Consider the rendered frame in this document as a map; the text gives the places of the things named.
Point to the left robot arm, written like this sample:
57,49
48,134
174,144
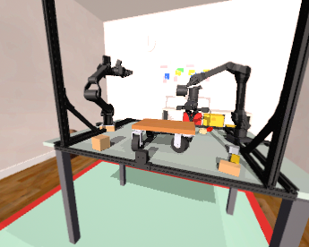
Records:
94,95

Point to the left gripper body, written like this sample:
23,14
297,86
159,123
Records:
117,71

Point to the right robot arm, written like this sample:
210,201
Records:
242,74

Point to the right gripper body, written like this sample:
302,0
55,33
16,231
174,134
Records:
196,110

